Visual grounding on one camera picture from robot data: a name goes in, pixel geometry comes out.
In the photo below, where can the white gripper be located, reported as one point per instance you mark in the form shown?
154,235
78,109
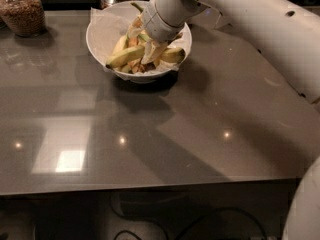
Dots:
156,23

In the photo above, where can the long front yellow-green banana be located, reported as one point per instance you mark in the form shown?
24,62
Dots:
124,56

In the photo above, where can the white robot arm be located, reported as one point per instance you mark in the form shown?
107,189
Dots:
287,35

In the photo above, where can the small left banana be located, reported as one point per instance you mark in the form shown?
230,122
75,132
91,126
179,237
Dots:
121,44

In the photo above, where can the white bowl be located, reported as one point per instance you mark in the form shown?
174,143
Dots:
100,34

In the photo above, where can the upright back banana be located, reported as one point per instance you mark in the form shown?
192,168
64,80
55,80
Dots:
137,6

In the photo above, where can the short right banana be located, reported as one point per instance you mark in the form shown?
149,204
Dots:
173,55

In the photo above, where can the white paper bowl liner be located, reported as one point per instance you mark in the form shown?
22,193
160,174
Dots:
105,24

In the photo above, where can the left glass jar with grains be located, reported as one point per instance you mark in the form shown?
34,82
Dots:
25,18

